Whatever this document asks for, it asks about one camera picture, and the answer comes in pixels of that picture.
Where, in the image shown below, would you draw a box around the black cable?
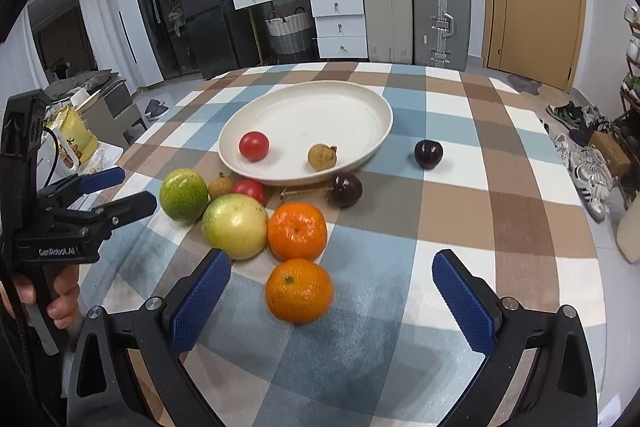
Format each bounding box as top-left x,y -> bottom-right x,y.
43,126 -> 57,188

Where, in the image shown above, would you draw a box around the red cherry tomato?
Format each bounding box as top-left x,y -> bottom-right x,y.
239,132 -> 271,162
230,179 -> 267,208

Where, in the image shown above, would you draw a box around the white striped sneaker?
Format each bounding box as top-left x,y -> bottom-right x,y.
570,162 -> 612,223

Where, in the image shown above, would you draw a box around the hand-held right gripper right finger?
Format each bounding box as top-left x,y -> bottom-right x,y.
432,249 -> 598,427

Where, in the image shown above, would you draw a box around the checkered tablecloth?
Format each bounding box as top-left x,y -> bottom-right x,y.
75,61 -> 601,427

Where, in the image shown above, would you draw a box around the brown cardboard box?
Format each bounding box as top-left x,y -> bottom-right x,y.
587,131 -> 632,178

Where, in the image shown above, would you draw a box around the silver suitcase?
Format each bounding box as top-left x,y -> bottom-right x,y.
412,0 -> 472,72

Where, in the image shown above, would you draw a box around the beige suitcase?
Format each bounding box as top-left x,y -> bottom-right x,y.
361,0 -> 415,65

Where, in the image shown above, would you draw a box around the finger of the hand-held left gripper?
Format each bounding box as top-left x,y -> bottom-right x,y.
35,166 -> 126,208
52,191 -> 159,241

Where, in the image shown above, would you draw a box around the cream cushion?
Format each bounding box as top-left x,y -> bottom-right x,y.
616,207 -> 640,264

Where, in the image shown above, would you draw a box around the white drawer cabinet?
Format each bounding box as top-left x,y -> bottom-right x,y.
231,0 -> 368,60

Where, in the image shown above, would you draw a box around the brown longan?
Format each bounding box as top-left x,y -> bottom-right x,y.
207,173 -> 235,201
307,144 -> 339,172

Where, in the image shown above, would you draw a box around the black refrigerator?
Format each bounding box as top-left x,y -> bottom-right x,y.
168,0 -> 262,80

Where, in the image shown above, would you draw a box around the dark cherry with stem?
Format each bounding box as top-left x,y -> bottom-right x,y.
280,172 -> 364,208

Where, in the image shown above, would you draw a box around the cream round plate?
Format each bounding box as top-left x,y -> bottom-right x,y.
218,80 -> 394,186

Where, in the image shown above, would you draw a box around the orange mandarin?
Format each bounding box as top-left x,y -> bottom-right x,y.
267,202 -> 329,263
264,258 -> 335,326

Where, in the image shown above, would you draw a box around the grey floor mat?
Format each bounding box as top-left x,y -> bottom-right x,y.
507,74 -> 541,96

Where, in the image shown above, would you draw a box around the dark purple plum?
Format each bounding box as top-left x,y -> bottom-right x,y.
413,139 -> 444,170

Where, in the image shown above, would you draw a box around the yellow plastic bag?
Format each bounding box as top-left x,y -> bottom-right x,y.
47,105 -> 99,172

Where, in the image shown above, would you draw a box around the person's left hand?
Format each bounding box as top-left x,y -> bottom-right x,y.
46,263 -> 82,333

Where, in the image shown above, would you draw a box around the dark sneakers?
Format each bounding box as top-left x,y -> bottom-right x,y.
546,101 -> 603,128

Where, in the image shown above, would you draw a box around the grey wicker basket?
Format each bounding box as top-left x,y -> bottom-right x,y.
264,8 -> 314,56

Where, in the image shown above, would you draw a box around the grey cardboard boxes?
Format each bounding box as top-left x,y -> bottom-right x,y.
75,79 -> 149,148

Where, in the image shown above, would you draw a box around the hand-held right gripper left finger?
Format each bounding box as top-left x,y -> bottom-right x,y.
67,248 -> 233,427

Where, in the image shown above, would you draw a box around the grey slippers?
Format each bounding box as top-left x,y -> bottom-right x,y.
144,98 -> 170,122

